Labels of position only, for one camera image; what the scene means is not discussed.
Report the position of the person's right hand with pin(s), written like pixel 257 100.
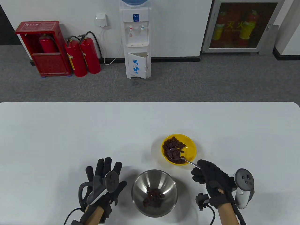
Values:
pixel 216 181

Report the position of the person's left hand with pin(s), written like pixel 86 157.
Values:
pixel 112 198

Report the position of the person's left thumb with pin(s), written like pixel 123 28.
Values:
pixel 121 191

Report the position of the person's left middle finger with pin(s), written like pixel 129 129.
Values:
pixel 108 164

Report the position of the person's left little finger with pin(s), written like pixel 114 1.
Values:
pixel 89 173

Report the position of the person's right thumb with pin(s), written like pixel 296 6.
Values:
pixel 198 175

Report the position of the metal spoon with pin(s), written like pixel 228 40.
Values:
pixel 187 161

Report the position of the person's left forearm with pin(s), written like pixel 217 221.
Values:
pixel 95 214

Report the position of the person's right forearm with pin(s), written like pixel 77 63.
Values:
pixel 226 214

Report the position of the grey white left hand controller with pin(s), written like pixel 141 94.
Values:
pixel 106 184

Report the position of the grey white hand controller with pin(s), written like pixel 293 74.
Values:
pixel 243 185
pixel 106 184

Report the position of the stainless steel bowl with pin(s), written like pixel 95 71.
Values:
pixel 143 182

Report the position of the yellow plastic bowl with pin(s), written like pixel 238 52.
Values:
pixel 191 150

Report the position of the dried dates in steel bowl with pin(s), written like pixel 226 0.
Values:
pixel 153 198

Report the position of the dried dates in yellow bowl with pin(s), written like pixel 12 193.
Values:
pixel 174 144

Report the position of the grey white right hand controller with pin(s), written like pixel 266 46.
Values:
pixel 243 185

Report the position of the red fire extinguisher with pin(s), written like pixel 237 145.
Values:
pixel 90 57
pixel 76 61

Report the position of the red fire extinguisher box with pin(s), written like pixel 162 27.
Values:
pixel 50 63

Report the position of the white water dispenser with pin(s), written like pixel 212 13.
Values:
pixel 137 46

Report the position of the red extinguisher inside box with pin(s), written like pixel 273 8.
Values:
pixel 48 44

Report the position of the glass door fire cabinet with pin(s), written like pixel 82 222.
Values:
pixel 241 25

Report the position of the blue water bottle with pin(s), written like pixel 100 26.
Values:
pixel 134 2

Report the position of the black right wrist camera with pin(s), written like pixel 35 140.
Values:
pixel 202 201

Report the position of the white wall socket box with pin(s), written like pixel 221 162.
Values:
pixel 101 20

